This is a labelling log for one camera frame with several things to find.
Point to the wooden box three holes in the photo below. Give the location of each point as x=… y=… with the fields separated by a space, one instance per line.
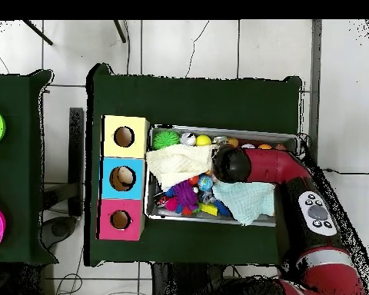
x=122 y=160

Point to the pale yellow cloth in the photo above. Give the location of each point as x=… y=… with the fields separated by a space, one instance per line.
x=178 y=163

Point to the small silver can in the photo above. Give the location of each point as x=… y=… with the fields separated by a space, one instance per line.
x=188 y=139

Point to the blue globe ball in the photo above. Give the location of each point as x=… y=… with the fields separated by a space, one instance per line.
x=205 y=183

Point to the yellow ball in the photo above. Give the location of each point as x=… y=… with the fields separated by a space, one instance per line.
x=203 y=141

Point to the plain green spiky ball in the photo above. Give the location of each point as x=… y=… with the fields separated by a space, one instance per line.
x=166 y=139

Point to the purple spiky toy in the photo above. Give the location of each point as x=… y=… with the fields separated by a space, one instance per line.
x=186 y=195

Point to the white baseball toy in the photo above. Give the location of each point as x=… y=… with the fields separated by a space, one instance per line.
x=248 y=146

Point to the mint green cloth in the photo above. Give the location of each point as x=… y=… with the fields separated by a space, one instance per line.
x=246 y=200

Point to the orange basketball toy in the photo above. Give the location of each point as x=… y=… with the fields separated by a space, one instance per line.
x=265 y=147

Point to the brown rubber ball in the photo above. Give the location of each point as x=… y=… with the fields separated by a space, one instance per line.
x=280 y=147

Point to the black flat panel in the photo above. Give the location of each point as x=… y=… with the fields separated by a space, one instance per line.
x=76 y=153

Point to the black tripod leg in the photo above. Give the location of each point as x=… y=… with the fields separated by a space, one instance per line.
x=120 y=31
x=37 y=32

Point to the dark green side table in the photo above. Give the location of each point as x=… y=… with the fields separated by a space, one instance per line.
x=24 y=153

